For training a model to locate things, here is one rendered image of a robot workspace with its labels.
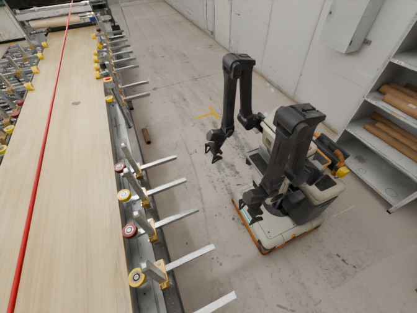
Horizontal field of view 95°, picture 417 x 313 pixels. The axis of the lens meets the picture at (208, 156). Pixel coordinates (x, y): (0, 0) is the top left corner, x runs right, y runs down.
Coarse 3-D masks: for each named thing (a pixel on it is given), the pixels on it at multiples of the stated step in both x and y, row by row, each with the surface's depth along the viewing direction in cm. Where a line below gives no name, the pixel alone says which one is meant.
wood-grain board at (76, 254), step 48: (48, 48) 300; (96, 48) 291; (48, 96) 207; (96, 96) 203; (48, 144) 158; (96, 144) 156; (0, 192) 130; (48, 192) 128; (96, 192) 126; (0, 240) 109; (48, 240) 107; (96, 240) 106; (0, 288) 93; (48, 288) 93; (96, 288) 92
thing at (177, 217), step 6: (186, 210) 123; (192, 210) 123; (198, 210) 123; (174, 216) 120; (180, 216) 120; (186, 216) 123; (156, 222) 118; (162, 222) 118; (168, 222) 119; (156, 228) 118; (138, 234) 114; (144, 234) 117
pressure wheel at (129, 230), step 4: (128, 224) 111; (132, 224) 111; (124, 228) 109; (128, 228) 110; (132, 228) 109; (136, 228) 109; (124, 232) 108; (128, 232) 108; (132, 232) 108; (136, 232) 109; (124, 236) 107; (128, 236) 106; (132, 236) 107
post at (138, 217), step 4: (132, 212) 93; (136, 212) 92; (140, 212) 94; (136, 216) 92; (140, 216) 93; (144, 216) 100; (136, 220) 94; (140, 220) 96; (144, 220) 97; (140, 224) 98; (144, 224) 100; (148, 224) 104; (144, 228) 102; (148, 228) 104; (152, 228) 111; (148, 232) 108; (152, 232) 110
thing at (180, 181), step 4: (176, 180) 139; (180, 180) 138; (184, 180) 138; (164, 184) 137; (168, 184) 137; (172, 184) 136; (176, 184) 137; (180, 184) 139; (156, 188) 135; (160, 188) 135; (164, 188) 135; (168, 188) 137; (148, 192) 133; (152, 192) 133; (156, 192) 134; (160, 192) 136; (136, 196) 132; (148, 196) 134; (132, 200) 130; (136, 200) 131; (128, 204) 131
